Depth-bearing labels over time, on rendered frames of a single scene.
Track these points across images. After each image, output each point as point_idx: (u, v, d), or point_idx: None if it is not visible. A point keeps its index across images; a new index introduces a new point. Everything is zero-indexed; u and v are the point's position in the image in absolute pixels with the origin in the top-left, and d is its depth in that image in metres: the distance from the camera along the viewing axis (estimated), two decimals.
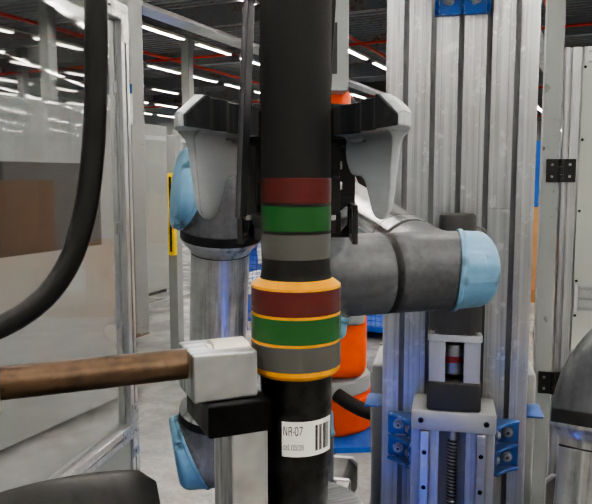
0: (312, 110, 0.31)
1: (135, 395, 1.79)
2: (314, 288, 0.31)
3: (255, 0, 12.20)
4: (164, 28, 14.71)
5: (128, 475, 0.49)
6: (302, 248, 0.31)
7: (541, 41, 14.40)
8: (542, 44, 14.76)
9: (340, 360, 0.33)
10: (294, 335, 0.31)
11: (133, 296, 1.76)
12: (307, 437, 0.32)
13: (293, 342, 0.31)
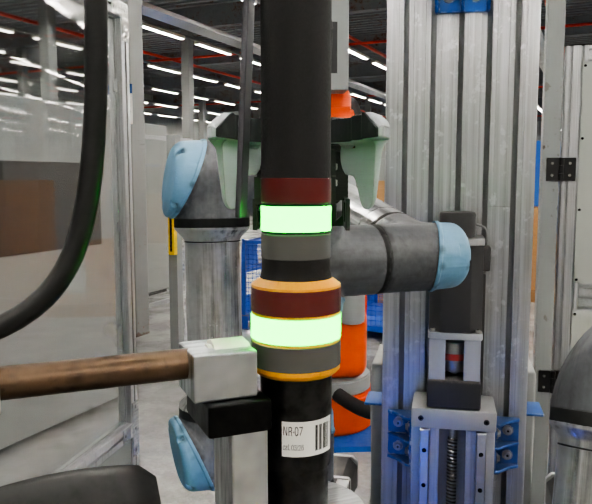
0: (312, 110, 0.31)
1: (135, 394, 1.79)
2: (314, 288, 0.31)
3: (255, 0, 12.20)
4: (164, 28, 14.71)
5: (128, 470, 0.48)
6: (302, 248, 0.31)
7: None
8: (542, 44, 14.76)
9: (340, 360, 0.33)
10: (294, 335, 0.31)
11: (133, 295, 1.76)
12: (307, 437, 0.32)
13: (293, 342, 0.31)
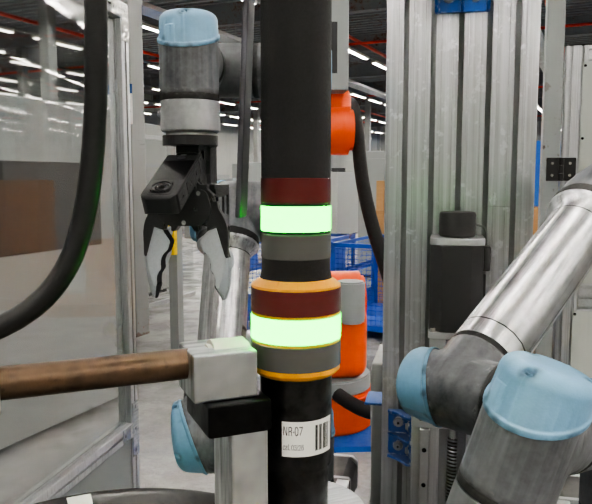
0: (312, 110, 0.31)
1: (135, 394, 1.79)
2: (314, 288, 0.31)
3: (255, 0, 12.20)
4: None
5: (208, 496, 0.54)
6: (302, 248, 0.31)
7: None
8: (542, 44, 14.76)
9: (340, 360, 0.33)
10: (294, 335, 0.31)
11: (133, 295, 1.76)
12: (307, 437, 0.32)
13: (293, 342, 0.31)
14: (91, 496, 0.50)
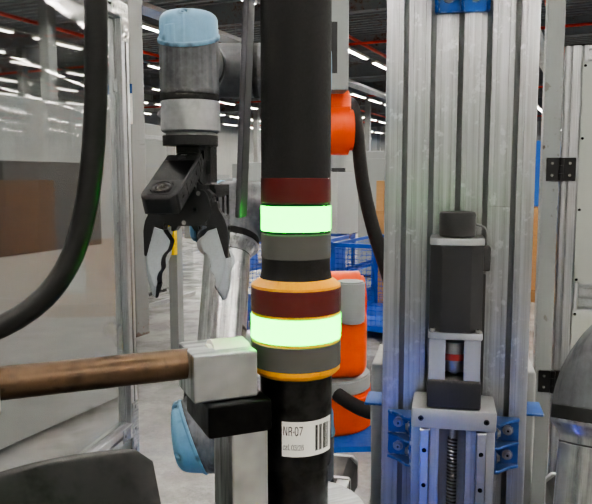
0: (312, 110, 0.31)
1: (135, 394, 1.79)
2: (314, 288, 0.31)
3: (255, 0, 12.20)
4: None
5: None
6: (302, 248, 0.31)
7: None
8: (542, 44, 14.76)
9: (340, 360, 0.33)
10: (294, 335, 0.31)
11: (133, 295, 1.76)
12: (307, 437, 0.32)
13: (293, 342, 0.31)
14: None
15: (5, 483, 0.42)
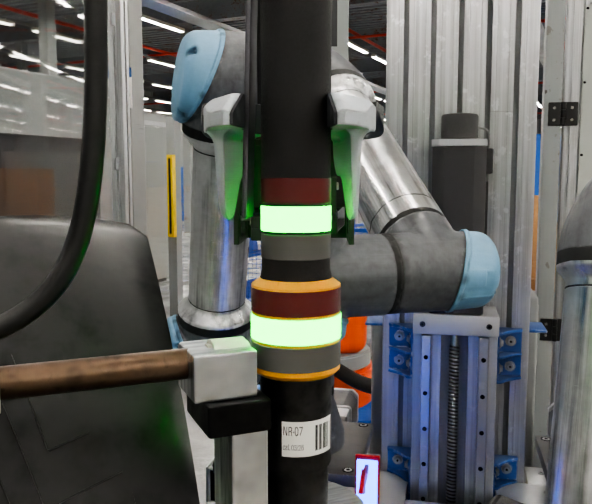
0: (312, 110, 0.31)
1: None
2: (314, 288, 0.31)
3: None
4: (164, 20, 14.69)
5: None
6: (302, 248, 0.31)
7: (541, 33, 14.38)
8: None
9: (340, 360, 0.33)
10: (294, 335, 0.31)
11: None
12: (307, 437, 0.32)
13: (293, 342, 0.31)
14: None
15: None
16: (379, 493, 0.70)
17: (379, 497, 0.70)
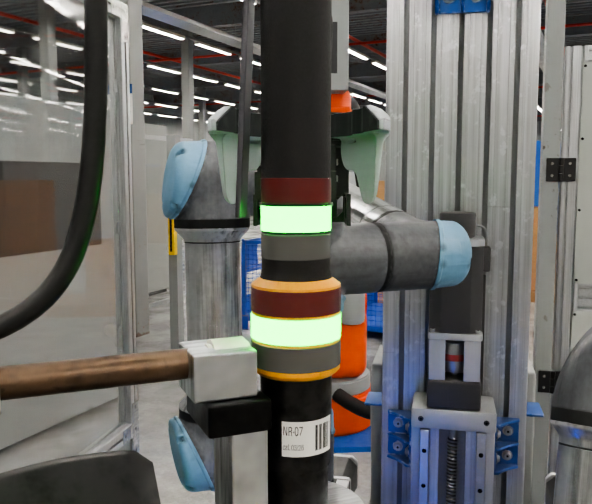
0: (312, 110, 0.31)
1: (135, 394, 1.79)
2: (314, 288, 0.31)
3: (255, 0, 12.20)
4: (164, 28, 14.71)
5: None
6: (302, 248, 0.31)
7: None
8: (542, 44, 14.76)
9: (340, 360, 0.33)
10: (294, 335, 0.31)
11: (133, 295, 1.76)
12: (307, 437, 0.32)
13: (293, 342, 0.31)
14: None
15: (5, 484, 0.42)
16: None
17: None
